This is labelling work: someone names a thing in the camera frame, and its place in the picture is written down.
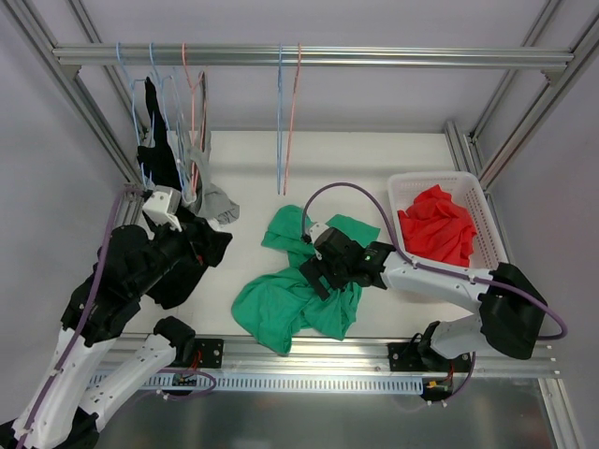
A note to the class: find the blue hanger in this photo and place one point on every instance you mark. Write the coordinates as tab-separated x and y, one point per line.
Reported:
279	122
140	129
176	143

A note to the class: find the aluminium frame post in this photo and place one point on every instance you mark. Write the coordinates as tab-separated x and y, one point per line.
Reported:
521	102
61	165

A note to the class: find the green tank top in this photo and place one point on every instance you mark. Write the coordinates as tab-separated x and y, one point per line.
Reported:
274	307

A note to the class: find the white plastic basket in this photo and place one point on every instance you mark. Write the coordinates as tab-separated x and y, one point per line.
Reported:
456	285

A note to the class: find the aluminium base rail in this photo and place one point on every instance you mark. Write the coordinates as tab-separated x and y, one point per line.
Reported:
368	356

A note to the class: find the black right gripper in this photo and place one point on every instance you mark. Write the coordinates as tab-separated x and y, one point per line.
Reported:
316	275

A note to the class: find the grey tank top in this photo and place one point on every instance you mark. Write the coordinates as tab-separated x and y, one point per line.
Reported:
209	200

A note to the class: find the blue hanger under white top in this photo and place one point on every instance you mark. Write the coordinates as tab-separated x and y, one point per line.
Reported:
176	143

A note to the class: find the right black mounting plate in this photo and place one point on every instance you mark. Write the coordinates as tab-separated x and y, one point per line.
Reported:
405	356

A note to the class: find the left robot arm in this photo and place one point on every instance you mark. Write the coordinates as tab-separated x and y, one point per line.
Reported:
66	412

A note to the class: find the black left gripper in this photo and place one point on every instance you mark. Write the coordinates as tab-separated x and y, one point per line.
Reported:
197	242

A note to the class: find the aluminium hanging rail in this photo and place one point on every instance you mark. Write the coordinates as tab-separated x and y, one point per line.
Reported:
520	58

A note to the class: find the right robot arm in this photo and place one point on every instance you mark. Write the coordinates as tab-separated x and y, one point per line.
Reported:
505	312

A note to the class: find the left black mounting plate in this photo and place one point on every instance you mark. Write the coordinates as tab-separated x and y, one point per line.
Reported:
207	353

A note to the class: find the blue hanger under black top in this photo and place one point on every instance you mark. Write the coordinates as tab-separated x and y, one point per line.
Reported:
140	129

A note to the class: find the left aluminium frame post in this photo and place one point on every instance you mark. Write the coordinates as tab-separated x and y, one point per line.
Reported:
61	165

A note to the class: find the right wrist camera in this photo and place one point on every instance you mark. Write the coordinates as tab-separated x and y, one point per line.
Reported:
314	232

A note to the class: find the right aluminium frame post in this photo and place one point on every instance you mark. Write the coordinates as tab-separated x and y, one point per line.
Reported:
521	102

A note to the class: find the pink hanger under grey top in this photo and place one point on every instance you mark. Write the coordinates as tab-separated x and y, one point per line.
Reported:
196	85

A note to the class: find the pink plastic hanger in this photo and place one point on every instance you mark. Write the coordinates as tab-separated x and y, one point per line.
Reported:
292	117

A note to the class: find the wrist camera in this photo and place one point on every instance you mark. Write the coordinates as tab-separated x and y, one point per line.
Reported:
161	207
314	232

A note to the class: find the black mounting plate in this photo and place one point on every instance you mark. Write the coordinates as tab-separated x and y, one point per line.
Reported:
405	356
207	353

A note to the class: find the red tank top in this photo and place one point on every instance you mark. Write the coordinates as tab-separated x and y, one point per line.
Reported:
436	228

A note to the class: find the black tank top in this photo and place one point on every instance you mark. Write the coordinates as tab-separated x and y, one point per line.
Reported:
159	165

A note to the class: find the white slotted cable duct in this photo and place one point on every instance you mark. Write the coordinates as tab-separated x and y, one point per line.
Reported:
292	383

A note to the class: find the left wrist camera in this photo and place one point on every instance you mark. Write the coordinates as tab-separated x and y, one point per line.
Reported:
161	207

